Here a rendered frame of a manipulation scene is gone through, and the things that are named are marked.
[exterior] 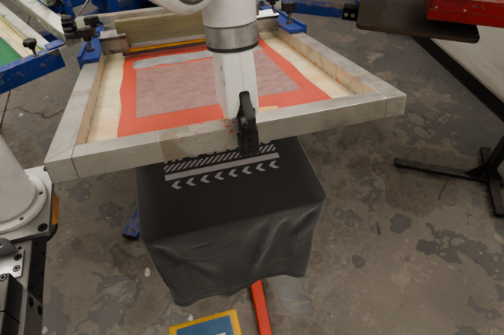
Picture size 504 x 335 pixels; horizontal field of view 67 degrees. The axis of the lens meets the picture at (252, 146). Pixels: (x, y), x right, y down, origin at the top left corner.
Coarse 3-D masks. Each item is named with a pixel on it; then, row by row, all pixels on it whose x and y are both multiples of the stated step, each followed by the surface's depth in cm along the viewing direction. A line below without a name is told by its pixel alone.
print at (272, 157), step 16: (272, 144) 104; (176, 160) 100; (192, 160) 100; (208, 160) 100; (224, 160) 100; (240, 160) 100; (256, 160) 100; (272, 160) 100; (176, 176) 96; (192, 176) 96; (208, 176) 96; (224, 176) 96
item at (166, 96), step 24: (192, 48) 112; (144, 72) 97; (168, 72) 95; (192, 72) 94; (120, 96) 84; (144, 96) 82; (168, 96) 81; (192, 96) 80; (216, 96) 79; (120, 120) 73; (144, 120) 72; (168, 120) 71; (192, 120) 70
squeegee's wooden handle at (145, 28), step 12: (120, 24) 103; (132, 24) 104; (144, 24) 105; (156, 24) 106; (168, 24) 106; (180, 24) 107; (192, 24) 108; (132, 36) 105; (144, 36) 106; (156, 36) 107; (168, 36) 108; (180, 36) 109
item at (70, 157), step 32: (288, 32) 106; (96, 64) 93; (320, 64) 89; (352, 64) 80; (96, 96) 83; (352, 96) 66; (384, 96) 65; (64, 128) 63; (192, 128) 60; (224, 128) 59; (288, 128) 62; (320, 128) 64; (64, 160) 55; (96, 160) 56; (128, 160) 57; (160, 160) 59
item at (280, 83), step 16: (208, 64) 98; (256, 64) 95; (272, 64) 94; (288, 64) 93; (256, 80) 86; (272, 80) 85; (288, 80) 84; (304, 80) 83; (272, 96) 77; (288, 96) 77; (304, 96) 76; (320, 96) 76
